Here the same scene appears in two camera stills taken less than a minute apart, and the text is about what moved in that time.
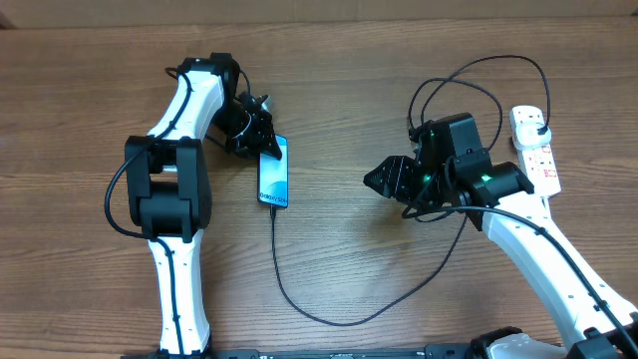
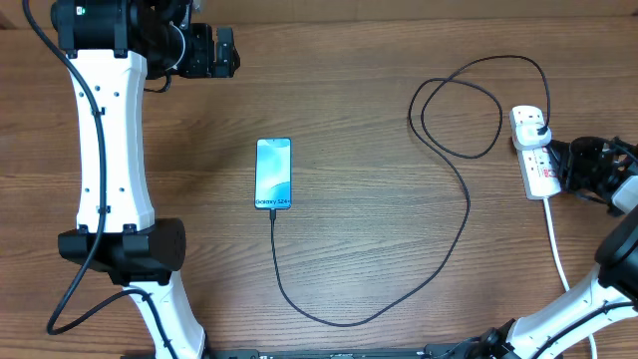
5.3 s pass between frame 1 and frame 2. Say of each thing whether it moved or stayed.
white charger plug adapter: stayed
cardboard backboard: stayed
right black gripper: moved
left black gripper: moved
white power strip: stayed
